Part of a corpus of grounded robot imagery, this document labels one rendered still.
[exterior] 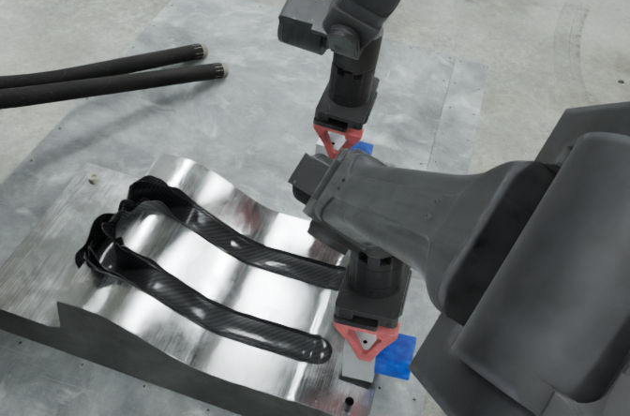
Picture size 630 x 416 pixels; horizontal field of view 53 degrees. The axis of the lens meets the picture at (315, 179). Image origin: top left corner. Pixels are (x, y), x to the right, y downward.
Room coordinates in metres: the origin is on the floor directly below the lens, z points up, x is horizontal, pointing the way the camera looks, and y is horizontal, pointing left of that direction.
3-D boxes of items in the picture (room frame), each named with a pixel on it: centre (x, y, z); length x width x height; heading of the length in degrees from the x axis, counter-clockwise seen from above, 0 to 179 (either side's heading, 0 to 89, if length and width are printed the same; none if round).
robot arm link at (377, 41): (0.67, -0.02, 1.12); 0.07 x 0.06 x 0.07; 74
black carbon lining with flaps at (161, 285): (0.45, 0.11, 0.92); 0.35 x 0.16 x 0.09; 80
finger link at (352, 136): (0.66, -0.02, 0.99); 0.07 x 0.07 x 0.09; 80
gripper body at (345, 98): (0.67, -0.03, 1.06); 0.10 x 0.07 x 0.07; 170
